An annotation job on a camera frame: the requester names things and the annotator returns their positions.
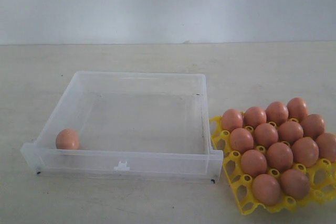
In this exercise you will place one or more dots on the clear plastic tray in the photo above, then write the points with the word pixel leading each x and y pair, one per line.
pixel 130 125

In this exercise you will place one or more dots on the brown egg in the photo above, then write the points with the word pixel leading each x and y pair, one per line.
pixel 266 135
pixel 290 132
pixel 295 184
pixel 326 143
pixel 231 119
pixel 253 163
pixel 277 112
pixel 266 189
pixel 297 108
pixel 305 151
pixel 280 156
pixel 254 116
pixel 313 126
pixel 241 140

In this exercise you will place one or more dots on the brown egg corner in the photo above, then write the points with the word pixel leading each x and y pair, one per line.
pixel 68 139

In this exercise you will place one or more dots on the yellow plastic egg rack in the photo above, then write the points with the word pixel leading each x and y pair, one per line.
pixel 321 178

